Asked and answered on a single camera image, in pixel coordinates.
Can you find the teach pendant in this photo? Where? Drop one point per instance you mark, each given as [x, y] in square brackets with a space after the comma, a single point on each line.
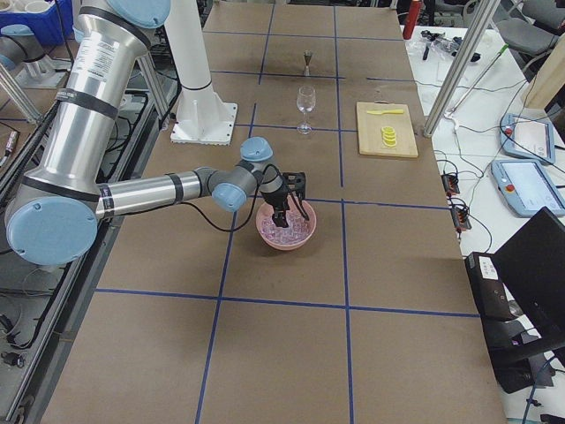
[528, 138]
[526, 187]

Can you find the red cylinder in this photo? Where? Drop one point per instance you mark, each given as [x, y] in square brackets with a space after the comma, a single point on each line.
[411, 18]

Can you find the grey office chair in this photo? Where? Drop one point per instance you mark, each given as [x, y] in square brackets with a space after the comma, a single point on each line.
[537, 37]

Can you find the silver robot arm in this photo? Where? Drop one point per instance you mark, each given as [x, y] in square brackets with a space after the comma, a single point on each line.
[19, 45]
[53, 218]

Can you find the pink bowl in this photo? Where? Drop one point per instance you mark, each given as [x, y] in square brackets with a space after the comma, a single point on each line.
[267, 210]

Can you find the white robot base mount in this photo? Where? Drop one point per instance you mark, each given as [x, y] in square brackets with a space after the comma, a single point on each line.
[201, 117]

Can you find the black power box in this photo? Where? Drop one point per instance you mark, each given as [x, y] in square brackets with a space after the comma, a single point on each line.
[488, 290]

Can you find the teach pendant near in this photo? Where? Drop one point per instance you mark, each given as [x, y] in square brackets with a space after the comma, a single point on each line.
[526, 187]

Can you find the black monitor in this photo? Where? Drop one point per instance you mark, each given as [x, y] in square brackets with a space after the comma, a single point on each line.
[531, 265]

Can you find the pile of ice cubes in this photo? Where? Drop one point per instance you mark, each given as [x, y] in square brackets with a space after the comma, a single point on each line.
[298, 229]

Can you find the blue storage bin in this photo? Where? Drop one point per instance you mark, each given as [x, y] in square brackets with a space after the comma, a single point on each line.
[50, 27]

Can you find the teach pendant far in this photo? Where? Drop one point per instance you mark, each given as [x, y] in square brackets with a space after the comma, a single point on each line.
[528, 138]

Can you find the bamboo cutting board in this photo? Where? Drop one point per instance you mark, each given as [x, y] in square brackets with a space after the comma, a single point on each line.
[370, 140]

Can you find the yellow plastic knife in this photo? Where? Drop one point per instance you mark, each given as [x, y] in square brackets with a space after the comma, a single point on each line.
[385, 112]

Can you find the clear wine glass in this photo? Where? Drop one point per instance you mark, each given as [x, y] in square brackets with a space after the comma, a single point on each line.
[306, 100]

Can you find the steel cocktail jigger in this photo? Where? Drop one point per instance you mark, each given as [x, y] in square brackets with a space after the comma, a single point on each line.
[308, 54]

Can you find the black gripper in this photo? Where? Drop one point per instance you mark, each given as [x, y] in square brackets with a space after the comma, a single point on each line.
[274, 198]

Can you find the aluminium frame post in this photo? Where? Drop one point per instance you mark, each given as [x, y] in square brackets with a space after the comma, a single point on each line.
[473, 35]

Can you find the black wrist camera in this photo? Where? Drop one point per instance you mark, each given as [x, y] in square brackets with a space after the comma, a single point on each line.
[296, 182]

